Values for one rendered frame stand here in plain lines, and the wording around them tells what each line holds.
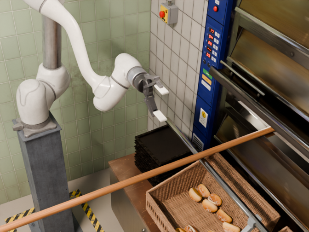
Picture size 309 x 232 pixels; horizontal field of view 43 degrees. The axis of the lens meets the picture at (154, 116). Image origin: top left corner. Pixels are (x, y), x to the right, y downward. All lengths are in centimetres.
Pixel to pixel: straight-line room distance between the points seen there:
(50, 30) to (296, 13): 119
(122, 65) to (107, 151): 159
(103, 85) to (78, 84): 101
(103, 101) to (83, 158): 147
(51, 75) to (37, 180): 64
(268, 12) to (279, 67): 24
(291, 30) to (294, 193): 77
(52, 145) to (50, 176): 24
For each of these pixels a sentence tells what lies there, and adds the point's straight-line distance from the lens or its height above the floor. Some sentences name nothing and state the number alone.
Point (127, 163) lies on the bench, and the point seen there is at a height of 58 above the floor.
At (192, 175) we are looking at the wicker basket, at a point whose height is 72.
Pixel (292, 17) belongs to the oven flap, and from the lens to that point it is 173.
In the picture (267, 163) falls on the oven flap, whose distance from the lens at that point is 210.
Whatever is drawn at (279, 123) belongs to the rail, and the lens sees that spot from 170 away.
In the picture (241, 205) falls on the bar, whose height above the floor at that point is 117.
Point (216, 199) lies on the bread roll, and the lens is 238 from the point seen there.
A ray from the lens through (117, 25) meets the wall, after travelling 272.
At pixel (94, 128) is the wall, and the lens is 309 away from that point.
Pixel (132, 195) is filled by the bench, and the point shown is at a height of 58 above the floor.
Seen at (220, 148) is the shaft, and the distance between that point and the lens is 187.
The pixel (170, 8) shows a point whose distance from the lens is 243.
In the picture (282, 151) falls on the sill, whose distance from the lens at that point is 197.
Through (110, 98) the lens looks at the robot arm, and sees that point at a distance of 182.
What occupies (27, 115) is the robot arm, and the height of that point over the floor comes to 112.
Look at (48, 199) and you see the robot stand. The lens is 263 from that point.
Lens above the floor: 244
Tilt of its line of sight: 38 degrees down
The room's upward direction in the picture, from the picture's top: 2 degrees clockwise
